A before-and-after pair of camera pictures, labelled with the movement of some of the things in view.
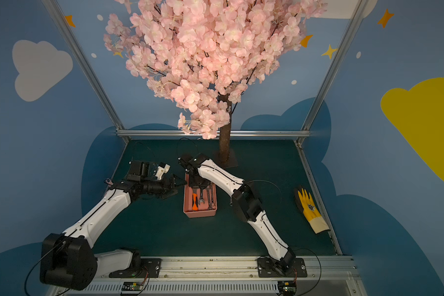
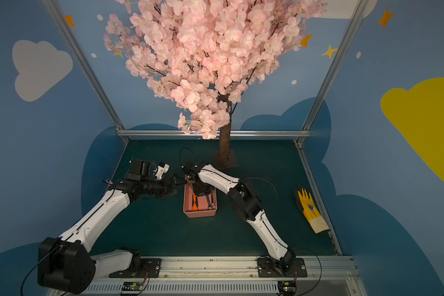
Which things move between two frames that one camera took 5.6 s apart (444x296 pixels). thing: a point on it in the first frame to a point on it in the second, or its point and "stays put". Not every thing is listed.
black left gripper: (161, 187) stays put
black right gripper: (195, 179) to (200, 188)
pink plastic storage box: (203, 210) stays put
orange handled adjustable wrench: (195, 207) stays put
